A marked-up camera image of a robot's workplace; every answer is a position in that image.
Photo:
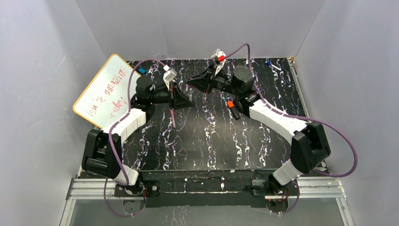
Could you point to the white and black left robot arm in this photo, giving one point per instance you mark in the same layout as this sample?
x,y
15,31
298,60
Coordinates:
x,y
103,148

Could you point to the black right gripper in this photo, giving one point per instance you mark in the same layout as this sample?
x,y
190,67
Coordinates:
x,y
211,81

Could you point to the yellow framed whiteboard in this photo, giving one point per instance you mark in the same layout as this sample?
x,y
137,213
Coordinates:
x,y
105,99

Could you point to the blue marker cap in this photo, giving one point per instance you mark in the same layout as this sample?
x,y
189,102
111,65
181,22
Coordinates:
x,y
142,71

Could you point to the black orange highlighter marker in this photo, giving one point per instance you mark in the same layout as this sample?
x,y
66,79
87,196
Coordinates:
x,y
233,110

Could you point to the white blue marker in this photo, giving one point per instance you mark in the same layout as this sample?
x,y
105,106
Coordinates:
x,y
273,66

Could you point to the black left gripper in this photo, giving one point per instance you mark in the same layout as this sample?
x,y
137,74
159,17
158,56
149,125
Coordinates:
x,y
172,96

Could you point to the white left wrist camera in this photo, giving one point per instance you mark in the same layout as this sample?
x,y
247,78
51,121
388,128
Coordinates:
x,y
169,75

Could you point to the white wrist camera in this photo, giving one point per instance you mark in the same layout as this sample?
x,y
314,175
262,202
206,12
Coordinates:
x,y
169,75
219,59

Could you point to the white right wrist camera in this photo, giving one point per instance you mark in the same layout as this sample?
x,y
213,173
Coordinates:
x,y
219,59

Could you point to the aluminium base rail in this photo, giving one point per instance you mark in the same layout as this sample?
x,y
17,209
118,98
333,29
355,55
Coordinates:
x,y
96,188

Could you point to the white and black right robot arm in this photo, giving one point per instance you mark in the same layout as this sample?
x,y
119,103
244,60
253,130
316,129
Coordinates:
x,y
308,141

